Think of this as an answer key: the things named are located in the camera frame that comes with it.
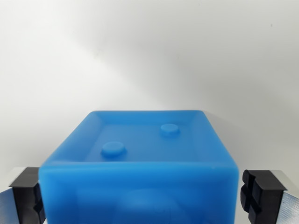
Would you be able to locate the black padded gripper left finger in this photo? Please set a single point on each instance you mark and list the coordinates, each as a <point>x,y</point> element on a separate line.
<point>21,198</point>

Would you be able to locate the black padded gripper right finger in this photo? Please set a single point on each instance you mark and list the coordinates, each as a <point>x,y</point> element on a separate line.
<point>268,196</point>

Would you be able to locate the blue plastic cube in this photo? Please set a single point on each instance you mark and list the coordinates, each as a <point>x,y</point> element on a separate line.
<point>140,182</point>

